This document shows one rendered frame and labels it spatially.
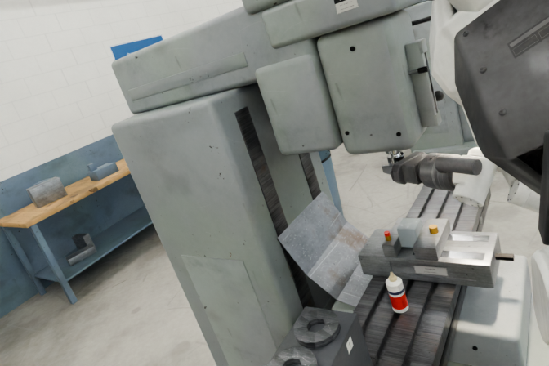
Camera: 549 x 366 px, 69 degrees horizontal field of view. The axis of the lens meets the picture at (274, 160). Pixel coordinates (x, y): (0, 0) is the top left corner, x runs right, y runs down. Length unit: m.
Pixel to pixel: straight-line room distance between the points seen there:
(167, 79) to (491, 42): 1.02
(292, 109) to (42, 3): 4.58
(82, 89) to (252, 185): 4.29
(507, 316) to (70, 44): 5.03
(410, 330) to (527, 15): 0.76
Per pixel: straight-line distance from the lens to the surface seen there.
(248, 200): 1.16
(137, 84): 1.47
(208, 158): 1.16
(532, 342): 1.32
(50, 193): 4.41
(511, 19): 0.54
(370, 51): 0.96
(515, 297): 1.26
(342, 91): 1.01
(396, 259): 1.18
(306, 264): 1.29
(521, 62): 0.50
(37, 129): 5.01
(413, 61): 1.02
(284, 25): 1.02
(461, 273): 1.15
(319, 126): 1.04
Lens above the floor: 1.65
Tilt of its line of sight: 16 degrees down
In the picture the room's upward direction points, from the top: 18 degrees counter-clockwise
